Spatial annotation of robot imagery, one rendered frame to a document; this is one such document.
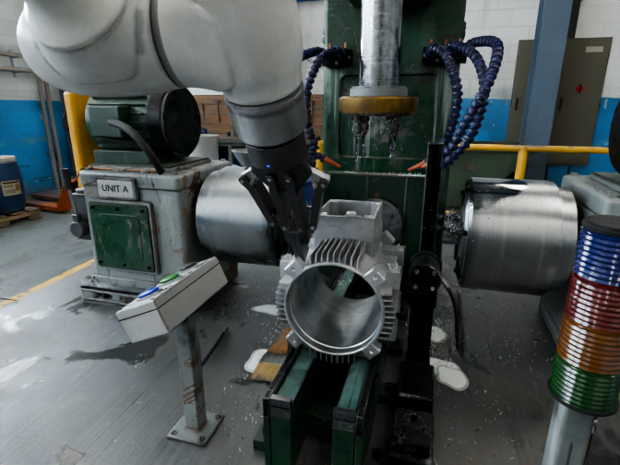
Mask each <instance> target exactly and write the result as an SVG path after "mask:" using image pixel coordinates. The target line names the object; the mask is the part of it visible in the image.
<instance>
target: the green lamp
mask: <svg viewBox="0 0 620 465"><path fill-rule="evenodd" d="M550 386H551V389H552V391H553V392H554V394H555V395H556V396H557V397H559V398H560V399H562V400H563V401H565V402H566V403H568V404H570V405H572V406H574V407H577V408H579V409H582V410H585V411H593V412H608V411H611V410H613V409H614V408H615V406H616V404H617V402H618V399H619V395H620V374H619V375H599V374H594V373H591V372H588V371H585V370H582V369H579V368H577V367H576V366H574V365H572V364H570V363H568V362H567V361H566V360H564V359H563V358H562V357H561V356H560V355H559V354H558V352H557V351H556V353H555V358H554V365H553V370H552V373H551V378H550Z"/></svg>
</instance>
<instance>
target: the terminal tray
mask: <svg viewBox="0 0 620 465"><path fill-rule="evenodd" d="M382 205H383V203H382V202H370V201H354V200H338V199H330V200H329V201H328V202H327V203H326V204H325V205H324V206H323V207H322V209H321V215H320V219H319V223H318V225H317V228H316V230H315V232H314V249H315V248H316V246H317V245H318V244H319V243H320V241H321V240H322V239H323V243H324V242H325V241H326V240H327V238H328V242H329V241H330V240H331V238H332V237H333V239H334V242H335V241H336V239H337V238H338V237H339V243H340V241H341V239H342V238H343V237H344V244H345V243H346V242H347V240H348V238H350V245H351V244H352V241H353V239H355V248H356V246H357V245H358V243H359V241H361V250H362V248H363V246H364V243H365V253H366V254H368V255H369V256H371V257H374V258H376V253H377V251H378V248H379V246H380V242H381V235H382V229H383V221H382Z"/></svg>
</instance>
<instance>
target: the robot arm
mask: <svg viewBox="0 0 620 465"><path fill-rule="evenodd" d="M24 1H25V5H24V10H23V12H22V14H21V16H20V18H19V21H18V28H17V38H18V46H19V49H20V51H21V53H22V56H23V57H24V59H25V61H26V63H27V64H28V66H29V67H30V69H31V70H32V71H33V72H34V73H35V74H36V75H37V76H38V77H39V78H41V79H42V80H44V81H45V82H47V83H48V84H50V85H52V86H54V87H56V88H58V89H61V90H64V91H67V92H71V93H74V94H78V95H83V96H90V97H100V98H116V97H136V96H146V95H152V94H160V93H164V92H167V91H170V90H174V89H185V88H198V89H209V90H214V91H217V92H223V95H224V100H225V103H226V106H227V107H228V110H229V113H230V116H231V118H232V124H233V127H234V130H235V133H236V136H238V137H239V139H240V140H241V141H243V142H244V143H245V146H246V149H247V152H248V156H249V159H250V161H251V167H250V168H249V167H245V168H244V170H243V172H242V173H241V175H240V177H239V179H238V181H239V183H240V184H241V185H242V186H243V187H245V188H246V189H247V190H248V191H249V193H250V195H251V196H252V198H253V199H254V200H255V202H256V204H257V206H258V207H259V209H260V211H261V212H262V214H263V216H264V217H265V219H266V221H267V222H268V225H269V226H270V227H273V228H274V227H276V226H279V227H281V229H282V230H283V232H284V236H285V240H286V242H287V243H290V244H292V250H293V253H294V257H297V256H299V257H300V258H301V259H302V260H303V262H305V260H306V257H307V254H308V251H309V246H308V245H309V242H310V239H311V232H310V230H312V231H315V230H316V228H317V225H318V223H319V219H320V215H321V209H322V203H323V197H324V192H325V190H326V189H327V188H328V184H329V181H330V178H331V172H330V171H324V172H320V171H319V170H317V169H315V168H314V164H313V162H312V161H311V160H310V158H309V156H308V150H307V144H306V139H305V133H304V129H305V128H306V125H307V122H308V115H307V110H306V104H305V98H304V83H303V81H302V60H303V53H304V50H303V35H302V28H301V21H300V16H299V10H298V6H297V2H296V0H24ZM309 177H311V178H312V185H313V188H314V189H315V191H314V194H313V199H312V206H311V213H310V217H309V216H308V211H307V206H306V203H305V198H304V190H303V186H304V184H305V182H306V181H307V180H308V178H309ZM264 184H265V185H266V186H267V187H268V190H269V192H268V190H267V188H266V187H265V185H264ZM287 193H288V195H287ZM272 198H273V199H272ZM288 198H289V199H290V200H291V202H292V209H293V215H292V211H291V207H290V203H289V199H288ZM273 200H274V201H273ZM293 216H294V218H295V219H293ZM292 219H293V221H292Z"/></svg>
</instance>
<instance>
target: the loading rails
mask: <svg viewBox="0 0 620 465"><path fill-rule="evenodd" d="M345 269H346V268H342V267H339V269H338V270H337V272H336V274H335V275H334V277H333V279H332V280H331V282H330V284H329V286H328V287H329V288H330V289H331V290H332V291H333V292H334V293H336V294H338V295H340V296H342V297H345V298H349V299H355V300H360V299H366V298H369V297H372V296H371V295H363V294H361V293H362V277H361V276H360V275H358V274H357V273H355V272H353V273H352V271H351V270H349V269H346V270H345ZM347 271H348V272H347ZM345 272H346V273H347V274H348V276H347V274H345ZM342 273H343V275H342ZM352 274H353V276H351V275H352ZM340 275H342V276H340ZM344 275H345V277H344ZM350 276H351V277H350ZM350 279H352V281H351V282H350ZM342 280H345V281H344V282H341V281H342ZM345 282H346V285H347V289H346V285H345ZM336 283H337V284H336ZM339 283H340V285H341V284H342V283H343V286H342V285H341V286H340V285H339ZM338 285H339V286H338ZM343 287H344V288H343ZM408 314H409V307H405V306H404V305H401V306H400V310H399V313H396V317H397V318H398V320H405V321H407V320H408ZM378 341H379V342H380V343H381V344H382V349H381V353H379V354H378V355H377V356H375V357H374V358H372V359H371V360H369V359H368V358H367V357H361V356H356V359H355V362H353V354H352V356H351V359H350V362H349V363H348V355H346V357H345V360H344V364H350V365H351V366H350V369H349V372H348V374H347V377H346V380H345V383H344V386H343V389H342V391H341V395H340V400H339V403H337V402H332V401H326V400H322V399H321V398H322V396H323V393H324V390H325V388H326V385H327V383H328V380H329V377H330V374H331V372H332V369H333V367H334V364H335V363H336V362H337V356H336V355H335V357H334V360H333V363H332V362H331V355H330V356H329V357H328V361H327V362H326V354H325V353H324V356H323V358H322V360H320V352H319V353H318V355H317V357H316V358H315V350H313V352H312V354H311V356H310V353H309V349H307V348H303V347H302V344H301V345H300V346H299V347H297V348H296V349H295V348H294V347H293V346H292V348H291V350H290V352H289V353H288V355H287V357H286V358H285V360H284V362H283V363H282V365H281V367H280V369H279V371H278V373H277V374H276V375H275V377H274V378H273V380H272V382H271V384H270V385H269V387H268V389H267V391H266V393H265V394H264V396H263V398H262V403H263V423H262V424H261V425H260V427H259V428H258V430H257V432H256V435H255V437H254V438H253V448H254V449H257V450H261V451H265V465H295V464H296V462H297V460H298V457H299V455H300V452H301V450H302V447H303V445H304V441H305V439H306V436H307V435H310V436H313V437H317V438H322V439H326V440H330V441H332V465H388V449H384V448H380V447H372V446H369V445H370V440H371V435H372V431H373V426H374V421H375V417H376V407H377V403H381V404H387V405H391V406H396V397H397V389H398V385H397V384H391V383H390V382H387V383H386V382H382V379H383V374H384V369H385V364H386V359H387V355H388V354H390V355H396V356H402V355H403V350H404V340H400V339H399V338H396V341H389V340H378Z"/></svg>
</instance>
